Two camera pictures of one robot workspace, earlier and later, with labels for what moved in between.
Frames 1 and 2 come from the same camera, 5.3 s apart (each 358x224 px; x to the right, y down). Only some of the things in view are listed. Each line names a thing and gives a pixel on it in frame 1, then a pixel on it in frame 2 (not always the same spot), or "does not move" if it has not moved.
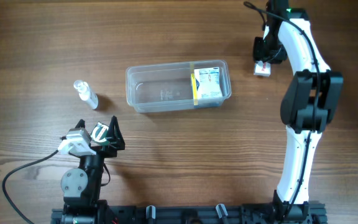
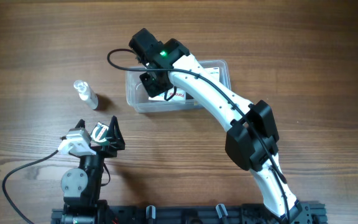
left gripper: (116, 140) does not move
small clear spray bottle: (86, 94) does not move
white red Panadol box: (261, 68) → (179, 95)
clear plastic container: (160, 88) does not move
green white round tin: (99, 133) does not move
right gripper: (259, 54) → (152, 89)
